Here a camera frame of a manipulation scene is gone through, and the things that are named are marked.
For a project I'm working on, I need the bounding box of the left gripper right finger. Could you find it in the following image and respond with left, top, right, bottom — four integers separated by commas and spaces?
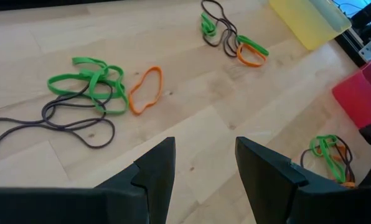
235, 136, 371, 224

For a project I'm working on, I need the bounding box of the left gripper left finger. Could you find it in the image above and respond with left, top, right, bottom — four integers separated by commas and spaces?
0, 136, 176, 224

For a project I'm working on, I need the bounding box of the orange rubber band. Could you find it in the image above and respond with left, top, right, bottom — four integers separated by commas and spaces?
316, 146, 356, 189
128, 65, 164, 116
236, 42, 268, 68

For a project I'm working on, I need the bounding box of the red plastic basket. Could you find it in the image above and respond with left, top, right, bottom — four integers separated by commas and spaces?
331, 55, 371, 129

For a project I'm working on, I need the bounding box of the yellow plastic basket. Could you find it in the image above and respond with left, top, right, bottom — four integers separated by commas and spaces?
268, 0, 353, 51

